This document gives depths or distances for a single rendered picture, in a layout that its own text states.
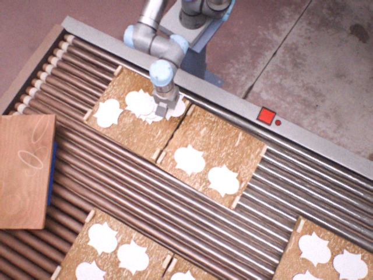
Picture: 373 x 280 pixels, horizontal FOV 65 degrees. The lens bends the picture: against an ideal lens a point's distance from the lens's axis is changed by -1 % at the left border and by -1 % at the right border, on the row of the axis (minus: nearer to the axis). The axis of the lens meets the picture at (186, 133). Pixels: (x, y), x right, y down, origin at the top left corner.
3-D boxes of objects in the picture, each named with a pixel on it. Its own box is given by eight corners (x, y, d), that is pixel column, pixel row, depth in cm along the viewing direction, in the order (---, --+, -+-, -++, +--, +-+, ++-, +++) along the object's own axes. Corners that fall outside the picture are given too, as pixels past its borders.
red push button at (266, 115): (262, 108, 145) (263, 108, 144) (274, 114, 144) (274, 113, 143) (257, 119, 144) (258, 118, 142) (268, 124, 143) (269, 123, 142)
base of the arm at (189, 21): (185, 2, 162) (185, -11, 153) (210, 11, 160) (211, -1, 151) (173, 24, 158) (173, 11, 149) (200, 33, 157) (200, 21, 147)
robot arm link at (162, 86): (176, 61, 95) (165, 84, 93) (179, 76, 106) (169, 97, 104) (155, 53, 96) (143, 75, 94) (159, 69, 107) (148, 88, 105)
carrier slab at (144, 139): (122, 66, 153) (122, 65, 151) (191, 102, 146) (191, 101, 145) (84, 123, 145) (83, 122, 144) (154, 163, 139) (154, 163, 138)
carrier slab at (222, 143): (193, 105, 146) (193, 104, 145) (267, 146, 140) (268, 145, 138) (155, 165, 139) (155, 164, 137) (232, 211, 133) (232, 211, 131)
